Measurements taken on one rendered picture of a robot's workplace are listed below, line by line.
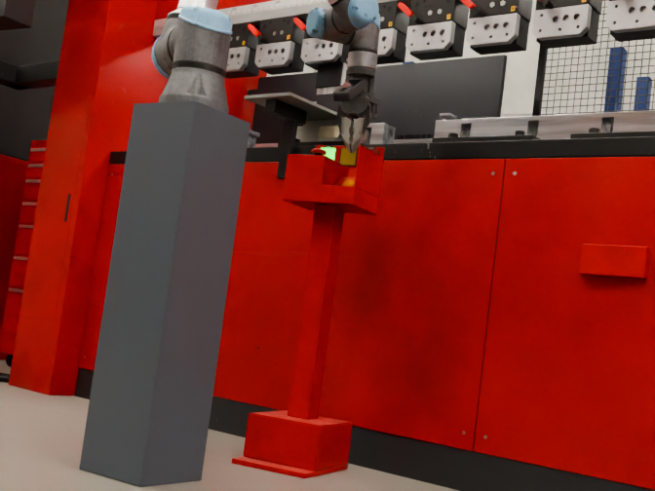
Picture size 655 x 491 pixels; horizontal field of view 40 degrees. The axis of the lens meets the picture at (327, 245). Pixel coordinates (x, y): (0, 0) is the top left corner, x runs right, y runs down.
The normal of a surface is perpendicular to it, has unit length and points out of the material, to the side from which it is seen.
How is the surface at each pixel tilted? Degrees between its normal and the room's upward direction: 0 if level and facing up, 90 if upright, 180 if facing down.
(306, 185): 90
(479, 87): 90
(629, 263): 90
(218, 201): 90
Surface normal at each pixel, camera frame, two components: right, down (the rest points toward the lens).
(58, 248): -0.61, -0.15
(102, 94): 0.78, 0.04
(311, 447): -0.41, -0.13
